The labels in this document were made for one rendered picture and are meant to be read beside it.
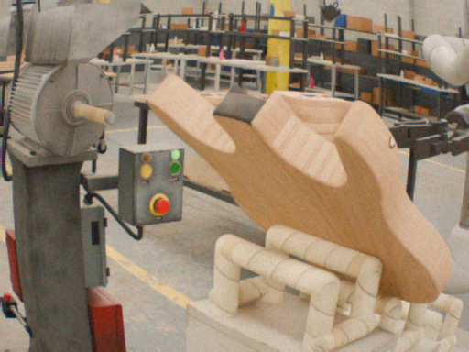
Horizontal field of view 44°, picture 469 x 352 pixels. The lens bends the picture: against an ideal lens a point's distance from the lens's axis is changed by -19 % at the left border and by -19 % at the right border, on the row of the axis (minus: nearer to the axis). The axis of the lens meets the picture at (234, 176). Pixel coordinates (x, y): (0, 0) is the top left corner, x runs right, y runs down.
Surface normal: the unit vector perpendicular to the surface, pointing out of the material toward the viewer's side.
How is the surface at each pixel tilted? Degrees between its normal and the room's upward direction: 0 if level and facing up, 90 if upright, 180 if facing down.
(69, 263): 90
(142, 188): 90
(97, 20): 90
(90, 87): 83
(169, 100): 76
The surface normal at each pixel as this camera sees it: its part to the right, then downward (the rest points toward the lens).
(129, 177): -0.80, 0.09
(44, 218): 0.60, 0.22
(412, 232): 0.39, -0.03
